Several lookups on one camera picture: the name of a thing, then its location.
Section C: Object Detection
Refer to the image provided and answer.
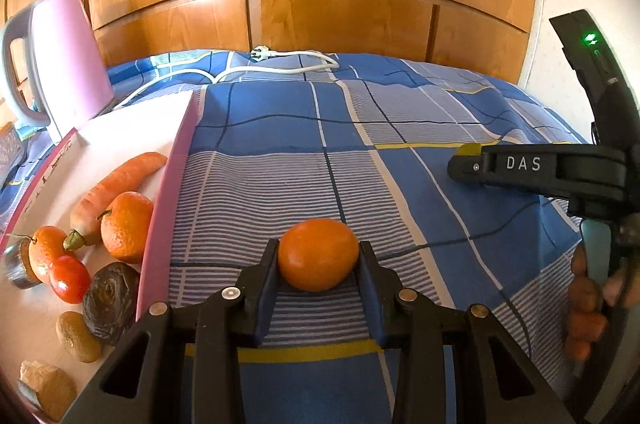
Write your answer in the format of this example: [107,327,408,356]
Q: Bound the pink and white box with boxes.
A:
[0,90,201,424]

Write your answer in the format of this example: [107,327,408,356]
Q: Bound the whole black radish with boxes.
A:
[82,261,141,346]

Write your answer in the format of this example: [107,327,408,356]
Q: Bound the small potato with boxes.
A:
[56,311,104,364]

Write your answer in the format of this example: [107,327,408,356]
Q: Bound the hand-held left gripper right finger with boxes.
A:
[357,240,576,424]

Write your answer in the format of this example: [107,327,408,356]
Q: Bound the red tomato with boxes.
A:
[48,255,92,305]

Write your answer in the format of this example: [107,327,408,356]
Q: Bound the person's right hand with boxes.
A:
[564,246,608,362]

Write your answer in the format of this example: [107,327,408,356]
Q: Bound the blue plaid blanket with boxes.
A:
[0,48,596,424]

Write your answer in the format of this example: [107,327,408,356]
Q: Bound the grey patterned box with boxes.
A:
[0,126,26,189]

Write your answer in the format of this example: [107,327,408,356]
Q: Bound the pink electric kettle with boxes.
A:
[0,0,117,145]

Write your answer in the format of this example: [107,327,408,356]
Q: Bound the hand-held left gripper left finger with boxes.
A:
[60,238,280,424]

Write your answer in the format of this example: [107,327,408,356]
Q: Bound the carrot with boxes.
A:
[64,152,168,251]

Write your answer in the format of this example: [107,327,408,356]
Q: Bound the white power cable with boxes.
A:
[112,46,341,109]

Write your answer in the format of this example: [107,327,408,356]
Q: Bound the small metal jar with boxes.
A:
[1,238,43,291]

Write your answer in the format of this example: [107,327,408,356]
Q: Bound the tangerine with stem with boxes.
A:
[12,226,69,285]
[100,191,154,265]

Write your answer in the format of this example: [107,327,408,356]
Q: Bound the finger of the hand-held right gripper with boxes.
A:
[446,144,628,205]

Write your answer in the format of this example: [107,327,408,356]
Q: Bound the smooth orange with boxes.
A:
[277,218,360,293]

